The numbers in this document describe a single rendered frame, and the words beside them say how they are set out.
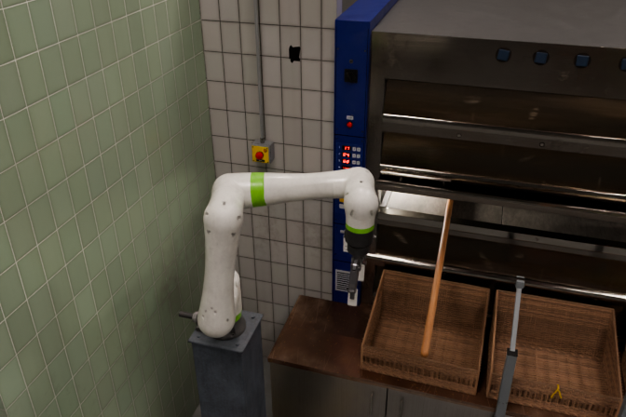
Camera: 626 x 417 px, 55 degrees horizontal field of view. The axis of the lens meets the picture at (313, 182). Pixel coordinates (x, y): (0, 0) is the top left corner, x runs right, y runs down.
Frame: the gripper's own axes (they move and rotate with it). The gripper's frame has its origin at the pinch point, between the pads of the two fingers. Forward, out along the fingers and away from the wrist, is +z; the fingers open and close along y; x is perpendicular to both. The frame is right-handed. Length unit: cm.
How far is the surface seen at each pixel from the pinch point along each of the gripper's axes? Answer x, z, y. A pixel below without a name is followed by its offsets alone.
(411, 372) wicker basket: 21, 85, -50
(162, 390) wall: -98, 106, -27
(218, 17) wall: -89, -62, -106
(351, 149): -21, -4, -99
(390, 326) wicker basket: 7, 89, -84
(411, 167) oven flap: 9, 1, -98
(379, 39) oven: -11, -58, -102
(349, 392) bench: -7, 101, -46
